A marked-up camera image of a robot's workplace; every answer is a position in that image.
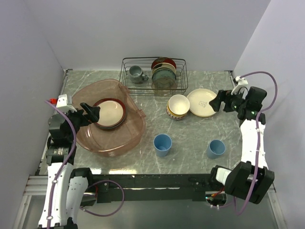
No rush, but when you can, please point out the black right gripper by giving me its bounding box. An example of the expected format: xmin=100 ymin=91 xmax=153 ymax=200
xmin=209 ymin=88 xmax=247 ymax=113

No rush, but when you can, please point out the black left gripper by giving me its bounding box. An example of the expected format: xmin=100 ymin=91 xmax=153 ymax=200
xmin=59 ymin=102 xmax=100 ymax=140

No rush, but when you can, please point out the red rimmed cream plate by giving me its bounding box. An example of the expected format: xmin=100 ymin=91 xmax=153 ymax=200
xmin=93 ymin=98 xmax=126 ymax=127

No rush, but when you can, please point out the white bear print plate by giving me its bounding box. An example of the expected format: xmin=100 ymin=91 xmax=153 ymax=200
xmin=187 ymin=88 xmax=217 ymax=113

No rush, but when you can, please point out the white watermelon pattern plate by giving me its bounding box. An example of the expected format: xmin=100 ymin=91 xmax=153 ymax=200
xmin=94 ymin=120 xmax=124 ymax=130

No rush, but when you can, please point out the plain white ceramic bowl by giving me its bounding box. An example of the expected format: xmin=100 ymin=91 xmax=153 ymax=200
xmin=167 ymin=94 xmax=190 ymax=116

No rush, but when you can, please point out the tan bottom plate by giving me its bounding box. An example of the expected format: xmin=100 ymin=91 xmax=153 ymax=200
xmin=191 ymin=111 xmax=216 ymax=117

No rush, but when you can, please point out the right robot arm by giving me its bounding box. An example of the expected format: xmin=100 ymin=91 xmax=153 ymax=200
xmin=208 ymin=87 xmax=275 ymax=204

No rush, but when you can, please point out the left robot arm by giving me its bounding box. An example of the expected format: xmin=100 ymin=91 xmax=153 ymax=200
xmin=38 ymin=103 xmax=100 ymax=229

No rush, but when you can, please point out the pink transparent plastic bin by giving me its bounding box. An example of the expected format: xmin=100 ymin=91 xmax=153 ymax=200
xmin=72 ymin=79 xmax=146 ymax=157

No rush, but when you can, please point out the yellow blue sun bowl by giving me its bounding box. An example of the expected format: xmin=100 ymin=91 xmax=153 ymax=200
xmin=166 ymin=103 xmax=190 ymax=120

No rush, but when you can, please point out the red zigzag bottom bowl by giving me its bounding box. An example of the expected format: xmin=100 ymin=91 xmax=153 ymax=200
xmin=167 ymin=113 xmax=186 ymax=120

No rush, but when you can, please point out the blue plastic cup right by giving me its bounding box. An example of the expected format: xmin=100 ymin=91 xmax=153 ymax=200
xmin=206 ymin=139 xmax=226 ymax=159

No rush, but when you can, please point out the blue plastic cup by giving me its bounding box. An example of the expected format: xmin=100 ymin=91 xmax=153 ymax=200
xmin=206 ymin=139 xmax=226 ymax=159
xmin=153 ymin=134 xmax=172 ymax=157

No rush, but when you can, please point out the grey ceramic mug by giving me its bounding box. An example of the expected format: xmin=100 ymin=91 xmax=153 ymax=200
xmin=128 ymin=65 xmax=148 ymax=84

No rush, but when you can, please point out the beige crackle plate in rack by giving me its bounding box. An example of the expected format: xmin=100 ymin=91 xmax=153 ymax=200
xmin=152 ymin=77 xmax=178 ymax=90

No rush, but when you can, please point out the red floral plate in rack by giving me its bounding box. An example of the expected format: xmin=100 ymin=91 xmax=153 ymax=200
xmin=151 ymin=57 xmax=177 ymax=69

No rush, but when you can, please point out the cream plate in rack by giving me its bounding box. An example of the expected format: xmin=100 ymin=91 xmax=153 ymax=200
xmin=152 ymin=62 xmax=176 ymax=74

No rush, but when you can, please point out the blue plastic cup left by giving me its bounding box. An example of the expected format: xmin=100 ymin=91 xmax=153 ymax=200
xmin=153 ymin=134 xmax=172 ymax=157

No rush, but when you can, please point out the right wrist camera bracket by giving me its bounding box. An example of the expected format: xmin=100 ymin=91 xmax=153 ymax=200
xmin=231 ymin=76 xmax=248 ymax=95

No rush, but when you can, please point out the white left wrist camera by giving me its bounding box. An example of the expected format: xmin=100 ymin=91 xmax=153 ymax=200
xmin=49 ymin=94 xmax=77 ymax=113

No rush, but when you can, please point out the metal wire dish rack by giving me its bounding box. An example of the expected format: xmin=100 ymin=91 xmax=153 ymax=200
xmin=120 ymin=57 xmax=189 ymax=96

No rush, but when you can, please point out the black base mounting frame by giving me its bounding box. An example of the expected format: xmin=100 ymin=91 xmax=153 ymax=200
xmin=87 ymin=174 xmax=224 ymax=203

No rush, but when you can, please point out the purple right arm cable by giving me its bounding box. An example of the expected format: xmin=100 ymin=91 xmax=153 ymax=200
xmin=207 ymin=71 xmax=278 ymax=215

